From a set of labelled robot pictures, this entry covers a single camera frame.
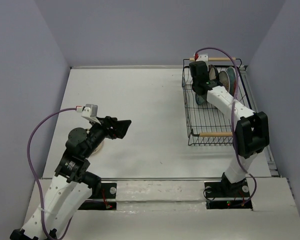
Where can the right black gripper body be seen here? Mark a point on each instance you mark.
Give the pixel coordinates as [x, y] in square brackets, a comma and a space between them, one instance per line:
[194, 83]

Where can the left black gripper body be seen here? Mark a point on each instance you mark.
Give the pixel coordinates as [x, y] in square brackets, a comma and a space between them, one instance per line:
[100, 131]

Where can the yellow black patterned plate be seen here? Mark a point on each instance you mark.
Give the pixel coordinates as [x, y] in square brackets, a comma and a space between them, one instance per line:
[199, 99]

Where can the dark red rimmed beige plate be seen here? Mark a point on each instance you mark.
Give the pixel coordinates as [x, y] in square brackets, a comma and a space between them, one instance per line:
[213, 72]

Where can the cream translucent plate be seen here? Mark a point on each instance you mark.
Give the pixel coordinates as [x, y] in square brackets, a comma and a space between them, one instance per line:
[100, 147]

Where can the white plate orange sunburst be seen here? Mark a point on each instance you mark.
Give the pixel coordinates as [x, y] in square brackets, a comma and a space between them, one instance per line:
[224, 80]

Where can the red teal floral plate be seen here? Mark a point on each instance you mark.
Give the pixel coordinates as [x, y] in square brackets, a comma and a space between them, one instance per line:
[231, 72]

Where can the blue white floral small plate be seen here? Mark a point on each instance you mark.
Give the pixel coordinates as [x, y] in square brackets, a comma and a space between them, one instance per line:
[200, 100]

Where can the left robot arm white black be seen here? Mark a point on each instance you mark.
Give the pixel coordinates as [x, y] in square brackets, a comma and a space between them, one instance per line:
[72, 183]

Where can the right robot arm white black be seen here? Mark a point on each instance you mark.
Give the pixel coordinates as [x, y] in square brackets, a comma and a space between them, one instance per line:
[249, 129]

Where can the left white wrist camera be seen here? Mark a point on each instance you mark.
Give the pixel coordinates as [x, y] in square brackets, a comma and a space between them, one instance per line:
[88, 112]

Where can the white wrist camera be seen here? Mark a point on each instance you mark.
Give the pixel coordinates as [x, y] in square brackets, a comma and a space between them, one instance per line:
[201, 57]
[88, 112]

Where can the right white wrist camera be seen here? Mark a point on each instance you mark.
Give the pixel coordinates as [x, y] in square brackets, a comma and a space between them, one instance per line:
[201, 57]

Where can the black wire dish rack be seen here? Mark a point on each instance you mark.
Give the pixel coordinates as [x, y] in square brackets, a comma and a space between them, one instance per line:
[205, 124]

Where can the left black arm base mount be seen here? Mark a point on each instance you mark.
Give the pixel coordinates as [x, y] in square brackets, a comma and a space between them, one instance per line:
[103, 199]

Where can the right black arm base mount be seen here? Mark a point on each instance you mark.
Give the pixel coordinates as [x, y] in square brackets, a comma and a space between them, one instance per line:
[220, 199]

